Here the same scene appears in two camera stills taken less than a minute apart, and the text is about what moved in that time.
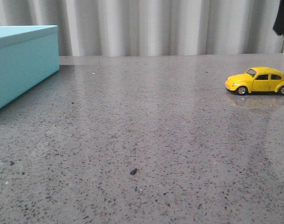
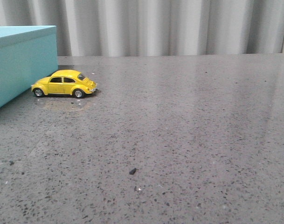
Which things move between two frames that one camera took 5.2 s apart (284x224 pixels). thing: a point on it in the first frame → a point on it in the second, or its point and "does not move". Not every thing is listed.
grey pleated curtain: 146,27 does not move
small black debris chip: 133,172 does not move
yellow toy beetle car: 259,79 → 64,82
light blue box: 23,57 does not move
